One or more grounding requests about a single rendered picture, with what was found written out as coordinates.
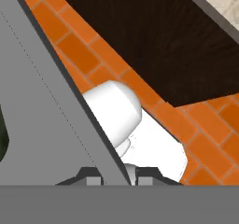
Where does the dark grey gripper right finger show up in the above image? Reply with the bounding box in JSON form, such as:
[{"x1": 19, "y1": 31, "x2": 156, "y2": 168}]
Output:
[{"x1": 134, "y1": 166, "x2": 186, "y2": 187}]

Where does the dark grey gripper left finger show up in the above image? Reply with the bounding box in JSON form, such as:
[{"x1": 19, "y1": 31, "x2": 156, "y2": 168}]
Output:
[{"x1": 55, "y1": 166, "x2": 104, "y2": 187}]

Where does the white rounded object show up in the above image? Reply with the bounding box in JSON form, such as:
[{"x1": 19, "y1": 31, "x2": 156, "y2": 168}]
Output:
[{"x1": 81, "y1": 79, "x2": 189, "y2": 187}]

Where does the dark green object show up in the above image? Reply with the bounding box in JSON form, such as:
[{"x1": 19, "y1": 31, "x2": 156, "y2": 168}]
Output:
[{"x1": 0, "y1": 104, "x2": 10, "y2": 163}]

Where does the dark brown cupboard run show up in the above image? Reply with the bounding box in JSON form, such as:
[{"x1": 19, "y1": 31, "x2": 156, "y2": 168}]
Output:
[{"x1": 54, "y1": 0, "x2": 239, "y2": 108}]

